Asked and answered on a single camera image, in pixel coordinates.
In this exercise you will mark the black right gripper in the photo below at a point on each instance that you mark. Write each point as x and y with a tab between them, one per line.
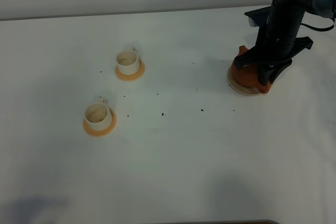
276	41

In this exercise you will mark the brown clay teapot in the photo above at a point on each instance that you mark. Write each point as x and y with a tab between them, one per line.
247	76

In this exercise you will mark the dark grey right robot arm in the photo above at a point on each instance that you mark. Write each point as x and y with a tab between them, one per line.
322	8

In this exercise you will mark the beige round teapot saucer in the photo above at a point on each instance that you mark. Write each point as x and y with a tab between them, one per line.
241	89

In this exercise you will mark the far orange coaster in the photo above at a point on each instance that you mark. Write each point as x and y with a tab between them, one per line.
132	77

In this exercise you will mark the orange coaster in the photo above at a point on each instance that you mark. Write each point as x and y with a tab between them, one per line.
104	132
132	77

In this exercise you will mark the far white teacup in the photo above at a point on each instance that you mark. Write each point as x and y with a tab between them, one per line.
128	62

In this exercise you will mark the white teacup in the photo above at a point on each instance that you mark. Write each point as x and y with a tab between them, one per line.
98	116
128	62

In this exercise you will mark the near white teacup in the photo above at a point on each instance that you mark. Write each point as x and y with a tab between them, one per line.
98	116

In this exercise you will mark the near orange coaster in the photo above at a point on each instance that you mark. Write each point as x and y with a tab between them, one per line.
104	132

